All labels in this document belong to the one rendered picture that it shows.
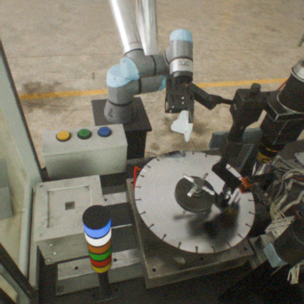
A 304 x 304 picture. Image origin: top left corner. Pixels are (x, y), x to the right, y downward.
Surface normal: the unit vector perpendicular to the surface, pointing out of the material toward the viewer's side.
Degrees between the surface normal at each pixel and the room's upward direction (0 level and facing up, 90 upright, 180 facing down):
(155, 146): 0
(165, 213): 0
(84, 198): 0
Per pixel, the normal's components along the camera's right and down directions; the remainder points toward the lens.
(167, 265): 0.09, -0.69
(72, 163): 0.24, 0.71
